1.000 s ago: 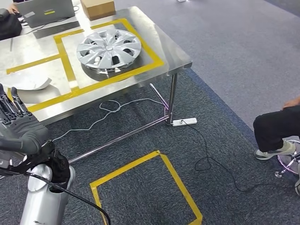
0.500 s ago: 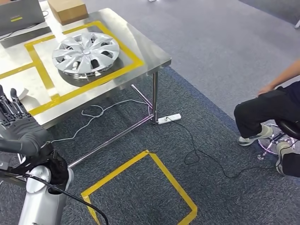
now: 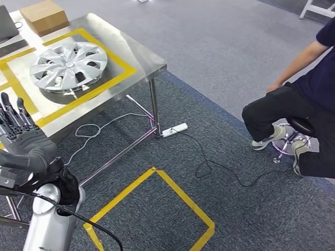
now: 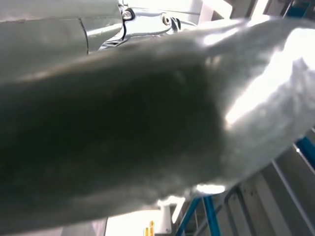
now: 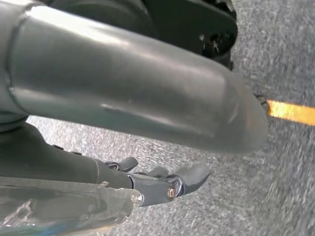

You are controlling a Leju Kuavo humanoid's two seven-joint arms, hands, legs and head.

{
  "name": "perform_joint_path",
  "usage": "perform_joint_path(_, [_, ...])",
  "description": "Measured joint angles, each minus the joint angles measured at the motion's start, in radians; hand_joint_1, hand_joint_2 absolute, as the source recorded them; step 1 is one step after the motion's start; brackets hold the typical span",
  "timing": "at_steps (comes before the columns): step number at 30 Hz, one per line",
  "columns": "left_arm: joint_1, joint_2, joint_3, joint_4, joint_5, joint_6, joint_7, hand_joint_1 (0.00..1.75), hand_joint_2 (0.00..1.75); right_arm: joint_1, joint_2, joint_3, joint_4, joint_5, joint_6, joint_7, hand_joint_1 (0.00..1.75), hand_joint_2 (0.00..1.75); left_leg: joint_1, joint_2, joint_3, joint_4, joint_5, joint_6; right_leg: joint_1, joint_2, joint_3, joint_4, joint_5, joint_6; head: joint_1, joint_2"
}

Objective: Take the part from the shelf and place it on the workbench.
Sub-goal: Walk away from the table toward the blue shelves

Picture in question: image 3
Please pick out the silver wheel hubcap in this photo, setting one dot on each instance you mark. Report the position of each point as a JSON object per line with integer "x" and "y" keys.
{"x": 69, "y": 64}

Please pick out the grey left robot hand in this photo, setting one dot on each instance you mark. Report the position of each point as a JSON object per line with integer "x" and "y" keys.
{"x": 31, "y": 145}

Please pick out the white power strip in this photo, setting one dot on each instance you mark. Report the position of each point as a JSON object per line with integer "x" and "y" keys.
{"x": 175, "y": 130}

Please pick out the stainless steel workbench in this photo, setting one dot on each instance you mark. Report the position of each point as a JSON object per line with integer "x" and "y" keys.
{"x": 131, "y": 55}

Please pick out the seated person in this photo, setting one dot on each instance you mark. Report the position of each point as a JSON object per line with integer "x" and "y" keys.
{"x": 321, "y": 83}

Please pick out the brown cardboard box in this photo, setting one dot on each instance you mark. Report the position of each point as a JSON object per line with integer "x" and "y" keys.
{"x": 44, "y": 17}

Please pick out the grey laptop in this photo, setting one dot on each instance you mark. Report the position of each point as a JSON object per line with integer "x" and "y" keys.
{"x": 7, "y": 22}

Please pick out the white furniture frame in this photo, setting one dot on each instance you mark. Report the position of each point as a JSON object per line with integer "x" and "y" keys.
{"x": 317, "y": 9}

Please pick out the black seat chrome stool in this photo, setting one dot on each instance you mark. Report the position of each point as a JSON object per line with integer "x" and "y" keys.
{"x": 301, "y": 125}

